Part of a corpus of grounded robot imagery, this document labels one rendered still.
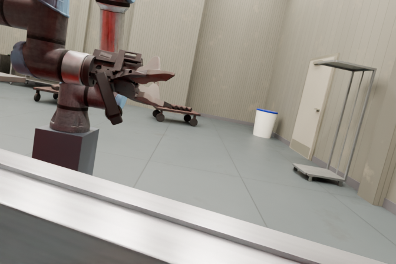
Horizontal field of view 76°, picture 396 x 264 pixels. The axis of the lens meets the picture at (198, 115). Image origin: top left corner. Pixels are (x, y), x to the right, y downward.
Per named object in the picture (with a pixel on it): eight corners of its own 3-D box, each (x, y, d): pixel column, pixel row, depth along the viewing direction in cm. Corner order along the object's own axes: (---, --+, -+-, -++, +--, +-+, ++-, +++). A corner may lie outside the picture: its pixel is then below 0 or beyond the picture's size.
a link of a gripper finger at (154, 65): (170, 48, 52) (136, 56, 56) (165, 71, 50) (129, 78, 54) (178, 56, 55) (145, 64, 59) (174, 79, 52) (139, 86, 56)
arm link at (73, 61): (57, 71, 53) (69, 90, 60) (79, 75, 53) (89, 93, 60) (69, 43, 56) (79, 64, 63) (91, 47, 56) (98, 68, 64)
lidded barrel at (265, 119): (275, 139, 683) (281, 113, 674) (253, 136, 680) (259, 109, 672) (268, 135, 742) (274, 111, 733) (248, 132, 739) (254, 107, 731)
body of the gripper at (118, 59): (145, 53, 58) (91, 42, 57) (136, 85, 54) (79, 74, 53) (145, 72, 65) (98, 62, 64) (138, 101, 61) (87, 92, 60)
